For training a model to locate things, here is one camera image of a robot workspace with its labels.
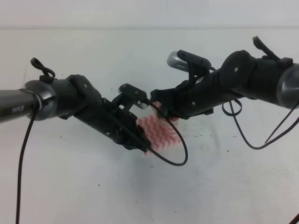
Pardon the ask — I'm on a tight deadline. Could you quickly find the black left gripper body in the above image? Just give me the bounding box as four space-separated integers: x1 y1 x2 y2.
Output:
74 75 140 149

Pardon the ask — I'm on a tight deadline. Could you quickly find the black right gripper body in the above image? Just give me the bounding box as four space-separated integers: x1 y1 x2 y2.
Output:
173 72 224 112

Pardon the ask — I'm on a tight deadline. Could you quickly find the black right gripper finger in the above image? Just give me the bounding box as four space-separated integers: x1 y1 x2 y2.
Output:
150 88 177 103
157 106 213 119

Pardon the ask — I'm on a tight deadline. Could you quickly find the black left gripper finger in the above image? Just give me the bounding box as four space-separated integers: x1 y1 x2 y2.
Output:
135 125 145 138
127 138 151 153

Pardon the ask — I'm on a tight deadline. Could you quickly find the pink white striped towel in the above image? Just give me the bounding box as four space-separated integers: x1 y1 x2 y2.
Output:
137 107 182 152

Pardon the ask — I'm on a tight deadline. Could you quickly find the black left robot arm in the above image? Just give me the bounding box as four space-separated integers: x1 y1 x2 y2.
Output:
0 58 151 152

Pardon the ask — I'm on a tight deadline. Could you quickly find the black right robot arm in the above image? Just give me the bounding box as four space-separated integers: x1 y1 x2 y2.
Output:
150 37 299 119

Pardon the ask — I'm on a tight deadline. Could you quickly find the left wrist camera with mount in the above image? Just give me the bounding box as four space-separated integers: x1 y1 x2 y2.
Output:
112 84 149 112

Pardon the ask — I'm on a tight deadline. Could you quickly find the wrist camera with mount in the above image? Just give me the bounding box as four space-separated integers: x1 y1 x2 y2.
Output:
167 50 214 80
112 84 149 112

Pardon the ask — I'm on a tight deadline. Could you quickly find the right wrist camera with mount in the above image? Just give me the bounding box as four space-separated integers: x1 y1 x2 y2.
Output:
167 50 214 80

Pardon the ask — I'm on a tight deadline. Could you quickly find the black left camera cable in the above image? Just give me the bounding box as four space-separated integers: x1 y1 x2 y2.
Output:
15 99 189 224

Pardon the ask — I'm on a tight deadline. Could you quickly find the black camera cable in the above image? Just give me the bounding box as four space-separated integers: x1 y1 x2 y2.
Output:
221 99 299 224
15 99 189 224

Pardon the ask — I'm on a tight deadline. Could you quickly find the black right camera cable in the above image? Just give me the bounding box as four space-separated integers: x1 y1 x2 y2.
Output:
221 99 299 224

